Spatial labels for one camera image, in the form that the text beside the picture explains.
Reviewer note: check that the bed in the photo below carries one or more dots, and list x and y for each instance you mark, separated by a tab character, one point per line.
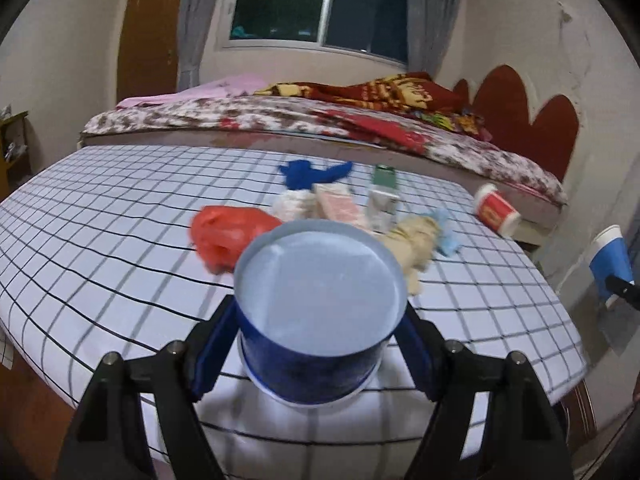
300	139

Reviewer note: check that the red headboard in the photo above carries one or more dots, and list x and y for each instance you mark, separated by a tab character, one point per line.
510	105

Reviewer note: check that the pink cloth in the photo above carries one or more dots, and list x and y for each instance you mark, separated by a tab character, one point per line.
220	87

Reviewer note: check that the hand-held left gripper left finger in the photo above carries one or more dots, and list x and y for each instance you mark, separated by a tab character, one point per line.
214	357

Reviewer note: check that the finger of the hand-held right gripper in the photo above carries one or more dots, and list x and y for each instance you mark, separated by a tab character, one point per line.
625	288

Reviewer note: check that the white crumpled tissue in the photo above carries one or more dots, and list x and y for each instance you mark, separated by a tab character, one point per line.
295	205

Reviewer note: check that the brown wooden door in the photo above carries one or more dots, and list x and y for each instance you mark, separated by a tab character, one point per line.
150	35

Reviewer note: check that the red and white paper cup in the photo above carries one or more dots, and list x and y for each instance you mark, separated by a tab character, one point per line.
495	207

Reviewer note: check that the blue cloth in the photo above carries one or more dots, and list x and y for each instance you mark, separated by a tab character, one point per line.
305	175

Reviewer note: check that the red patterned blanket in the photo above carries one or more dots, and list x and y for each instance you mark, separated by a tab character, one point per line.
390	90

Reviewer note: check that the blue and white paper cup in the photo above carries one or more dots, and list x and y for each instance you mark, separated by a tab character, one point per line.
610	260

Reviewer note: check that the white checked tablecloth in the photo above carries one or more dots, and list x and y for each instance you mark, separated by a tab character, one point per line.
100	260

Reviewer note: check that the red plastic bag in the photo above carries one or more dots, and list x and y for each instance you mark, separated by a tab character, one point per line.
220	235

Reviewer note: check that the pink packet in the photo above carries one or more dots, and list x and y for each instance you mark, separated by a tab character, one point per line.
340	207

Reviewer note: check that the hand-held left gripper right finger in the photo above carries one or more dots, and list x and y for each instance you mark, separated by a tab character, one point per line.
417	357

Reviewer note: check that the floral bedsheet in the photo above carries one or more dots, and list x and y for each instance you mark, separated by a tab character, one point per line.
200	115

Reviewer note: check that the green and white carton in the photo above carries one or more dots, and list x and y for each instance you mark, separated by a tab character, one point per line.
384	180

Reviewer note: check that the grey curtain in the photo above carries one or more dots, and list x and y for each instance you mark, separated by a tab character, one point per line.
435	15
200	20

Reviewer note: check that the wooden shelf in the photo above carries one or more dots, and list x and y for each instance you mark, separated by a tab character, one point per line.
12	160

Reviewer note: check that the window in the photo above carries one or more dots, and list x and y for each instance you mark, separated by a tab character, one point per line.
300	5

